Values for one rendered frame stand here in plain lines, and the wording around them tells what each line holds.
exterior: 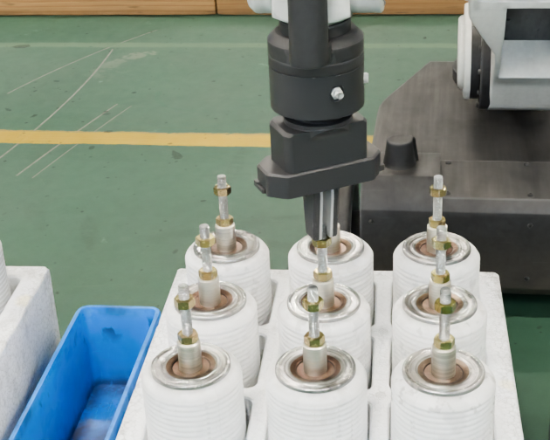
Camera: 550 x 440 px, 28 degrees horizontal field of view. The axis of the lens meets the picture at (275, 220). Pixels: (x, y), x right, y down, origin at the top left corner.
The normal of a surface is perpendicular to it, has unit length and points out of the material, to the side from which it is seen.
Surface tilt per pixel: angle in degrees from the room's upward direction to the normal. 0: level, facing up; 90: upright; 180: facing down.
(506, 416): 0
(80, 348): 88
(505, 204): 46
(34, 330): 90
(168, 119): 0
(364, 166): 90
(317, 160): 90
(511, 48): 53
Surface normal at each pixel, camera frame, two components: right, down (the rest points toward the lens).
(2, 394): 0.99, 0.00
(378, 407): -0.04, -0.89
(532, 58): -0.14, -0.18
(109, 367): -0.12, 0.43
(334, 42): 0.23, -0.33
